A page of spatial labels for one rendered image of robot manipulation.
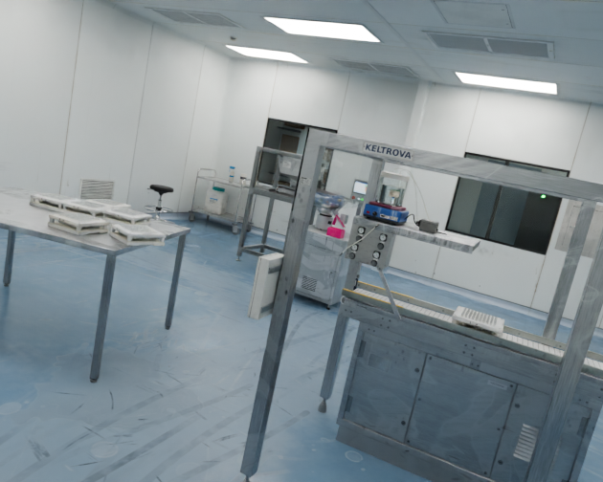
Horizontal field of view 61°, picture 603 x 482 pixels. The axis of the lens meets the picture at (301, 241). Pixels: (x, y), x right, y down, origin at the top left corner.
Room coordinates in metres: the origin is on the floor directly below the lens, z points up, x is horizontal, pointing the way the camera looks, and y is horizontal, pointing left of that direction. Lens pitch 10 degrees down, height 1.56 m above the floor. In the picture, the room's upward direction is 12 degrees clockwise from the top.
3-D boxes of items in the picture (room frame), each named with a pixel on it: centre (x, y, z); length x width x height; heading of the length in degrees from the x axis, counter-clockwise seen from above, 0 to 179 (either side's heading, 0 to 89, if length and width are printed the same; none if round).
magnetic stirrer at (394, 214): (2.76, -0.41, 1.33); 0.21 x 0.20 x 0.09; 158
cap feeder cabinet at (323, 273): (5.53, -0.28, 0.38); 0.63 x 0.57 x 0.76; 65
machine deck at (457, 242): (2.74, -0.60, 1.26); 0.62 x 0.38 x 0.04; 68
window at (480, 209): (7.23, -2.65, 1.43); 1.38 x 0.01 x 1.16; 65
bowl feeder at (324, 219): (5.59, -0.26, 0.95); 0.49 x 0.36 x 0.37; 65
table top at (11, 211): (3.40, 1.66, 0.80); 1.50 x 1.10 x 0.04; 82
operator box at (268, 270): (2.09, 0.10, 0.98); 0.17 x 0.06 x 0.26; 158
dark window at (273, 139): (8.68, 0.39, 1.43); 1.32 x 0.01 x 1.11; 65
